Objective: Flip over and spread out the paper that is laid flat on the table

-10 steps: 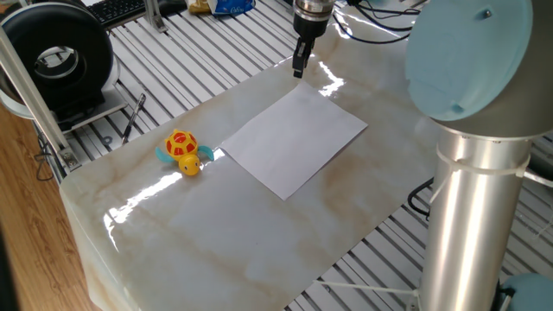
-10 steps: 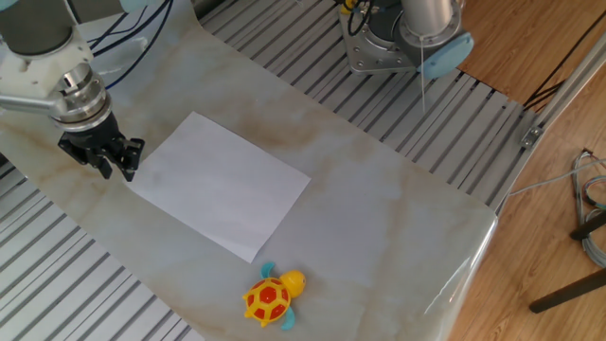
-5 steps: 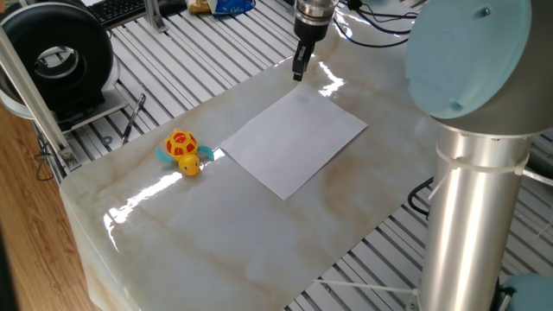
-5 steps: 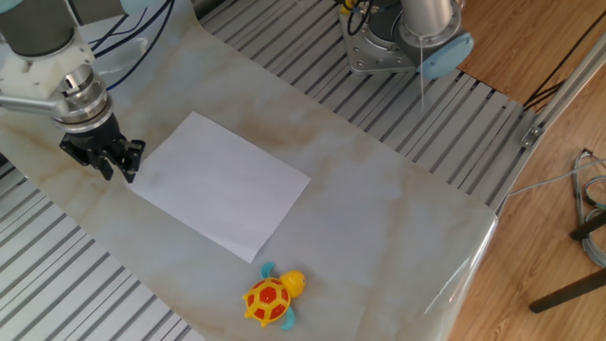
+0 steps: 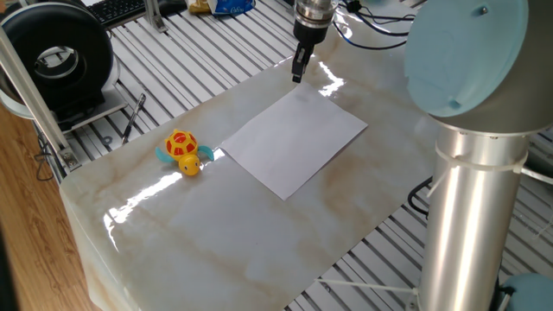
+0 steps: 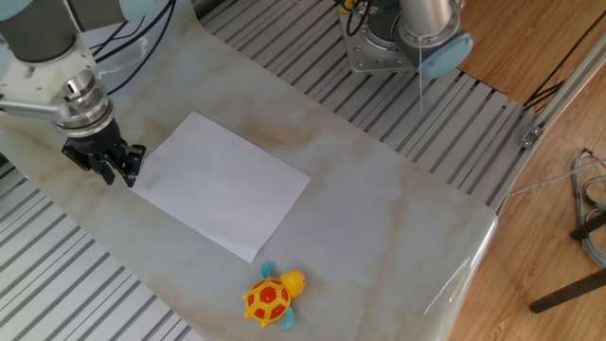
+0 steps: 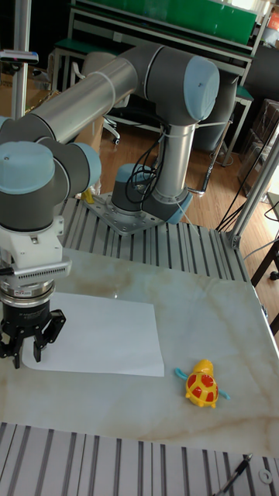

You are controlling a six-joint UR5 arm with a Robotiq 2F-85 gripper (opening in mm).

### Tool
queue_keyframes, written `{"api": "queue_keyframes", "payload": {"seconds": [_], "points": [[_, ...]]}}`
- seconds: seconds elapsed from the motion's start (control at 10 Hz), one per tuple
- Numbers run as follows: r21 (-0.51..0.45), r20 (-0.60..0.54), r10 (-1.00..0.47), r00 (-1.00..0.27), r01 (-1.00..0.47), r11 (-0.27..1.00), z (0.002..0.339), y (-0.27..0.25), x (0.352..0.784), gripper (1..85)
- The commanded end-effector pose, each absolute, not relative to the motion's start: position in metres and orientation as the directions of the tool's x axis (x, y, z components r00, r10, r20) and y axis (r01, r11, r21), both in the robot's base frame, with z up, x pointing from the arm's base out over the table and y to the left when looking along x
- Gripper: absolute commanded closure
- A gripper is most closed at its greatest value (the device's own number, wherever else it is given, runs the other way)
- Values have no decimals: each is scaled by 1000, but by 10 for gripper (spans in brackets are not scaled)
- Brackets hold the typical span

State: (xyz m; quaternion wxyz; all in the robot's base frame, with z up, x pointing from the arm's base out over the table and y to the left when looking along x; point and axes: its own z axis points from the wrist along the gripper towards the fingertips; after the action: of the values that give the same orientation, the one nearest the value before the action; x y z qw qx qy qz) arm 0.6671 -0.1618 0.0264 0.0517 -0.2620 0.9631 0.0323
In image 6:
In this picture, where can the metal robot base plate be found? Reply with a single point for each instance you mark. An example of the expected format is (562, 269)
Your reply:
(364, 52)

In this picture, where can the white paper sheet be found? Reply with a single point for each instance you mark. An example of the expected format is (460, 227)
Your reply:
(222, 184)

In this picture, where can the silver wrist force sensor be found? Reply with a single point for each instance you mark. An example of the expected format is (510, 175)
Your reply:
(85, 109)

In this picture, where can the dark furniture leg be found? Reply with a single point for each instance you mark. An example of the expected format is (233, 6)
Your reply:
(589, 227)
(568, 291)

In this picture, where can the marble pattern table mat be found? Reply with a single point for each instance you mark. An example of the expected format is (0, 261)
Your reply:
(379, 227)

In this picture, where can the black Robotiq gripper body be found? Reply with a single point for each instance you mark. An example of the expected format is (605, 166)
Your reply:
(94, 142)

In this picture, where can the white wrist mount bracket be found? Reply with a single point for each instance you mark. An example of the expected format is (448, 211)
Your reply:
(33, 78)

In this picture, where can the yellow toy turtle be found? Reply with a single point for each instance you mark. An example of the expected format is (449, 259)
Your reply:
(267, 298)

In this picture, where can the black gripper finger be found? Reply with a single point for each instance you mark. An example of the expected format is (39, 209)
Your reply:
(107, 173)
(130, 163)

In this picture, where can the aluminium frame bar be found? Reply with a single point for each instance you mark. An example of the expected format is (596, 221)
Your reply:
(573, 85)

